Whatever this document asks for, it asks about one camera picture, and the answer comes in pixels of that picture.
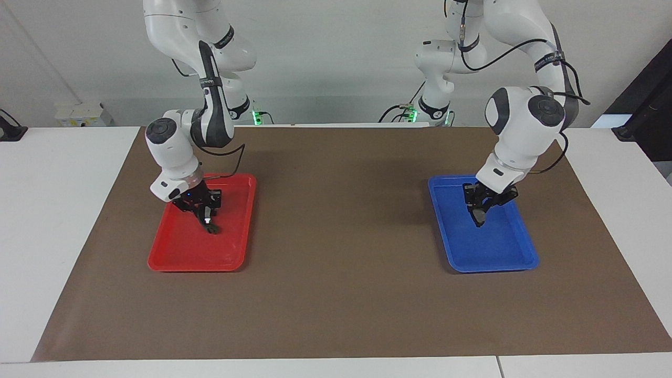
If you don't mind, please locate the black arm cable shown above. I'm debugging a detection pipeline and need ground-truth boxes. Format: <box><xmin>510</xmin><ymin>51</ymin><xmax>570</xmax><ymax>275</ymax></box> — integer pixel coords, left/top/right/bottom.
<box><xmin>171</xmin><ymin>55</ymin><xmax>246</xmax><ymax>183</ymax></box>
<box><xmin>458</xmin><ymin>13</ymin><xmax>591</xmax><ymax>175</ymax></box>

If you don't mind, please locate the black table clamp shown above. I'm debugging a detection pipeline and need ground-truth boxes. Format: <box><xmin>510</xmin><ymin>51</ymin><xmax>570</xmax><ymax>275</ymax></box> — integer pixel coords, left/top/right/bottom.
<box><xmin>612</xmin><ymin>79</ymin><xmax>672</xmax><ymax>142</ymax></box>
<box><xmin>0</xmin><ymin>109</ymin><xmax>28</xmax><ymax>142</ymax></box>

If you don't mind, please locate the red plastic tray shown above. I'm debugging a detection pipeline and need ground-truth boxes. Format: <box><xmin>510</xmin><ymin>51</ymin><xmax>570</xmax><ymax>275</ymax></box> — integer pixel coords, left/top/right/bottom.
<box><xmin>148</xmin><ymin>173</ymin><xmax>257</xmax><ymax>272</ymax></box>

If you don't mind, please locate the long curved black brake pad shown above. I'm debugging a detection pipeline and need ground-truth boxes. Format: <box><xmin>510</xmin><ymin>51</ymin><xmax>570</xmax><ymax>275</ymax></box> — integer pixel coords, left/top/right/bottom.
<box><xmin>202</xmin><ymin>206</ymin><xmax>222</xmax><ymax>235</ymax></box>

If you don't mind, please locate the blue plastic tray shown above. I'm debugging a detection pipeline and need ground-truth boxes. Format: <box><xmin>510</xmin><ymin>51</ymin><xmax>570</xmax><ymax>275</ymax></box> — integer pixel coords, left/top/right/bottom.
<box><xmin>427</xmin><ymin>174</ymin><xmax>540</xmax><ymax>274</ymax></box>

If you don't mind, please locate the white cardboard box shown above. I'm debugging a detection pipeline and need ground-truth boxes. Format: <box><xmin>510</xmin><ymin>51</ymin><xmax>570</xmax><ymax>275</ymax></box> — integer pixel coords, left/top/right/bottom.
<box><xmin>55</xmin><ymin>102</ymin><xmax>113</xmax><ymax>127</ymax></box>

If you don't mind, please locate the large black panel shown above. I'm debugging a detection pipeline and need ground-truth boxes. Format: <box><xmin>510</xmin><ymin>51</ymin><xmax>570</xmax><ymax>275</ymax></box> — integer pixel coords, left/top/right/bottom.
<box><xmin>604</xmin><ymin>52</ymin><xmax>672</xmax><ymax>162</ymax></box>

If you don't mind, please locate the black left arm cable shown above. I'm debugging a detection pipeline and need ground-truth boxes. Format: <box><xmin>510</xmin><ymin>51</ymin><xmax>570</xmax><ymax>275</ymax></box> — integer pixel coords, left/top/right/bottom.
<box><xmin>458</xmin><ymin>13</ymin><xmax>591</xmax><ymax>175</ymax></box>

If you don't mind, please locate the black base cable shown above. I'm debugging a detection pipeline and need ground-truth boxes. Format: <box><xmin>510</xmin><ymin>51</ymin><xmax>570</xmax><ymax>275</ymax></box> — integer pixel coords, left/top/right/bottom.
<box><xmin>378</xmin><ymin>103</ymin><xmax>416</xmax><ymax>123</ymax></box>

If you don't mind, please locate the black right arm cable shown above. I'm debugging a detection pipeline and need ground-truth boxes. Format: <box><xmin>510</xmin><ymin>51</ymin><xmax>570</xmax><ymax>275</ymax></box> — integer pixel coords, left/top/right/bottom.
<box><xmin>171</xmin><ymin>55</ymin><xmax>246</xmax><ymax>183</ymax></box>

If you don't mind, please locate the brown paper table mat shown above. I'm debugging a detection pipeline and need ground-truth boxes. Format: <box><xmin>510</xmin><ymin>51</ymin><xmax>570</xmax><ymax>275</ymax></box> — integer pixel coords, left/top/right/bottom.
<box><xmin>31</xmin><ymin>126</ymin><xmax>672</xmax><ymax>363</ymax></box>

